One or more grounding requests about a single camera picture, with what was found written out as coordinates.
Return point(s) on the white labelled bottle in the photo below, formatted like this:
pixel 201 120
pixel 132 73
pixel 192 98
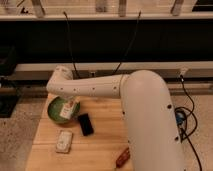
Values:
pixel 69 108

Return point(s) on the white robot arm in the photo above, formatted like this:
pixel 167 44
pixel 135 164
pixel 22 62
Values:
pixel 152 130

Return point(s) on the green ceramic bowl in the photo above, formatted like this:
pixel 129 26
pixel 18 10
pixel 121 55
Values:
pixel 54 109

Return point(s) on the black smartphone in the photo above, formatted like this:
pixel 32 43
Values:
pixel 85 124

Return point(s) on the blue floor device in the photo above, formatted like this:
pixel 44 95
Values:
pixel 180 118

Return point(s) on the brown tool handle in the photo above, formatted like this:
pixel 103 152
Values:
pixel 124 156

